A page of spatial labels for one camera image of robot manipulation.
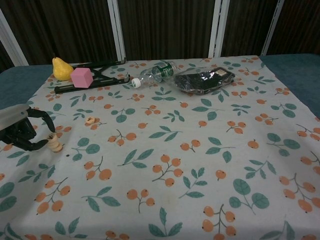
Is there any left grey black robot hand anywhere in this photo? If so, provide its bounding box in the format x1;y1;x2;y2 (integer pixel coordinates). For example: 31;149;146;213
0;103;56;152

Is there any teal table cover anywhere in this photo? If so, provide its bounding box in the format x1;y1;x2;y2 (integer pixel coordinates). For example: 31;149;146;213
0;52;320;131

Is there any dark wood-grain partition panel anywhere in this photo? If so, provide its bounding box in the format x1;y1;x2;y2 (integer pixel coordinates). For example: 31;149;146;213
209;0;286;57
259;0;320;56
0;7;28;73
107;0;231;62
0;0;126;66

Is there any yellow pear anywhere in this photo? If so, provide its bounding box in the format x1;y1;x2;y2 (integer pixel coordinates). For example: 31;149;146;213
51;56;75;81

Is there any pink cube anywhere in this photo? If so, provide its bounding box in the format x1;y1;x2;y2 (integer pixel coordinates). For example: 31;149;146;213
70;67;94;89

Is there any black folding laptop stand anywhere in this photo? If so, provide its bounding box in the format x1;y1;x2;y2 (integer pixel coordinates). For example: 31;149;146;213
54;56;131;95

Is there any clear bottle with green label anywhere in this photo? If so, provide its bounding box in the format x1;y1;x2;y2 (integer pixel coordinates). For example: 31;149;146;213
131;59;179;89

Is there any floral printed tablecloth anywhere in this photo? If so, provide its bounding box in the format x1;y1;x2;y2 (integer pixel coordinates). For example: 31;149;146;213
0;55;320;240

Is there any black plastic bag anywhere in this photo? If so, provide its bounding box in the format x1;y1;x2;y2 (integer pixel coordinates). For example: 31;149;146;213
173;66;236;96

